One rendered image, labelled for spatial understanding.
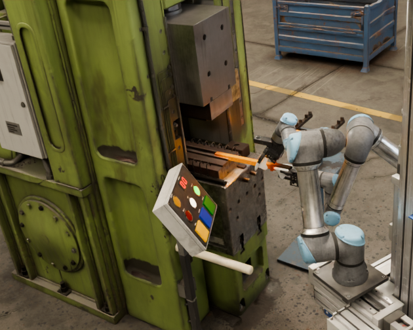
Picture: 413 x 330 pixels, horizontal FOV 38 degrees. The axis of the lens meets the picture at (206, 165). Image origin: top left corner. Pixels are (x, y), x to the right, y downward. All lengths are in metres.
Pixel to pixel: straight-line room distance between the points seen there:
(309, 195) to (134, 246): 1.32
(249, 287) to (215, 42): 1.49
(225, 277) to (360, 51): 3.87
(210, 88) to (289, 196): 1.91
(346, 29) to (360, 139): 4.17
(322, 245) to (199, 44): 1.06
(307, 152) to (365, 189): 2.35
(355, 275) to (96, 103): 1.48
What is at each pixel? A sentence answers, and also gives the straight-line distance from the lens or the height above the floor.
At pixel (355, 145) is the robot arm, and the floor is 1.27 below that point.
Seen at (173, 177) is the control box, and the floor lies 1.19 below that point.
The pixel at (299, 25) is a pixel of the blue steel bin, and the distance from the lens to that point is 7.05.
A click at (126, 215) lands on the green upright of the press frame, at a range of 3.34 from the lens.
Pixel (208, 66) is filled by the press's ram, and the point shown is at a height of 1.54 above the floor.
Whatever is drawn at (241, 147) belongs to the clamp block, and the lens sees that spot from 3.31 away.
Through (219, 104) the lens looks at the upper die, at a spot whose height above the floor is 1.32.
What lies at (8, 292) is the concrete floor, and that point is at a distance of 4.30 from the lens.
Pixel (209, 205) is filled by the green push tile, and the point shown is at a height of 1.01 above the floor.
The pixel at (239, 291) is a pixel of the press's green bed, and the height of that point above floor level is 0.19.
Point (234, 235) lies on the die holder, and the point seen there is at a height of 0.59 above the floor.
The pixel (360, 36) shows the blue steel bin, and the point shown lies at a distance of 6.73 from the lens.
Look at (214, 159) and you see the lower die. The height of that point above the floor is 0.99.
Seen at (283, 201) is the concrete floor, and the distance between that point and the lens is 4.61.
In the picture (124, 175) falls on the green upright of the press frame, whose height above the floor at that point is 1.05.
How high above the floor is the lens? 2.55
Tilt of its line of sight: 29 degrees down
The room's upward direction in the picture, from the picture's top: 8 degrees counter-clockwise
